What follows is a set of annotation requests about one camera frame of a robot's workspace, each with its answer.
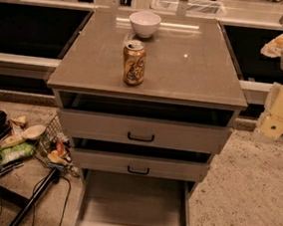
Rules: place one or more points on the grey drawer cabinet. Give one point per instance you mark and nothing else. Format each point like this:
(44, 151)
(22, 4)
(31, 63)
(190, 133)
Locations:
(189, 78)

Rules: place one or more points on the white ceramic bowl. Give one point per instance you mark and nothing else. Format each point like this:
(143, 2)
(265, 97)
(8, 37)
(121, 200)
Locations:
(144, 23)

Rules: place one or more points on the small white bowl on floor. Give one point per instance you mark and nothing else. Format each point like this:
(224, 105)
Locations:
(33, 132)

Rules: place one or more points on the grey drawer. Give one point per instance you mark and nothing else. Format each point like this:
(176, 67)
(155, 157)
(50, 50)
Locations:
(111, 199)
(141, 165)
(144, 131)

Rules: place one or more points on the gold soda can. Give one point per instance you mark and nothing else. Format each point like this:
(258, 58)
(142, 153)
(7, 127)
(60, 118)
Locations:
(134, 62)

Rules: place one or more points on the green snack bag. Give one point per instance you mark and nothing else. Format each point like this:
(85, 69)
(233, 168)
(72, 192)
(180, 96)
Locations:
(16, 152)

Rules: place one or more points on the wire basket with items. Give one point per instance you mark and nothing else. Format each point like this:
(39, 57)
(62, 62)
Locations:
(53, 149)

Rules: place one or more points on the clear plastic tray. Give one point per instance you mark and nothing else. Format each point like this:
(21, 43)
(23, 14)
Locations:
(193, 6)

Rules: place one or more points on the black tripod leg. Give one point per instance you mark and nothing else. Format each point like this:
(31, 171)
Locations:
(37, 193)

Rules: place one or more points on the grey middle drawer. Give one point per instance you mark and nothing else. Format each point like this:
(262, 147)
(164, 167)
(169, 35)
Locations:
(141, 165)

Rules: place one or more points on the grey top drawer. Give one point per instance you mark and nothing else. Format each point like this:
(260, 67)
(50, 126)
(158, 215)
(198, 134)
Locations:
(144, 131)

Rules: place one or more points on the grey bottom drawer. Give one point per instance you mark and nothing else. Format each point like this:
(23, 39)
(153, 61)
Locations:
(111, 199)

